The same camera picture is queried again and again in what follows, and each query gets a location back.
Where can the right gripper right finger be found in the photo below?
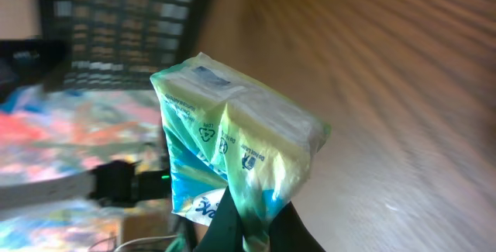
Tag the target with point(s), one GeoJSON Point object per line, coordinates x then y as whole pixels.
{"type": "Point", "coordinates": [288, 233]}

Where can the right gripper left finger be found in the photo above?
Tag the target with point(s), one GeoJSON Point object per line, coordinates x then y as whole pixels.
{"type": "Point", "coordinates": [225, 233]}

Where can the teal silver small box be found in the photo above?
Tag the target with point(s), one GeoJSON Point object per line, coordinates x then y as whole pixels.
{"type": "Point", "coordinates": [227, 132]}

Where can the grey plastic mesh basket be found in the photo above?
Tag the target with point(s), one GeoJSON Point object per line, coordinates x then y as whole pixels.
{"type": "Point", "coordinates": [118, 44]}

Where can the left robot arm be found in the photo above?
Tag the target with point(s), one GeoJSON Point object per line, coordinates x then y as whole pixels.
{"type": "Point", "coordinates": [115, 184]}

